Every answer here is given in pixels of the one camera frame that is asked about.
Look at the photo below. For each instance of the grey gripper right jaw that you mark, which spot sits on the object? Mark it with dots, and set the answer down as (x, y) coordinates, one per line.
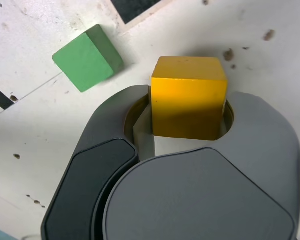
(202, 200)

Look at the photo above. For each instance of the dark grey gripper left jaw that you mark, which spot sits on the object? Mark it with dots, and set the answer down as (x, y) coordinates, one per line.
(95, 160)

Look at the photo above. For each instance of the green cube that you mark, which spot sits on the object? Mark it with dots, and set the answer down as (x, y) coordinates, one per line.
(85, 62)

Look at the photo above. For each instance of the yellow cube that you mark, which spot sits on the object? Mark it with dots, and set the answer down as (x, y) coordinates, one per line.
(187, 100)

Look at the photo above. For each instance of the black tape strip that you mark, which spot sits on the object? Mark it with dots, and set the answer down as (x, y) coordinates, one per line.
(0, 97)

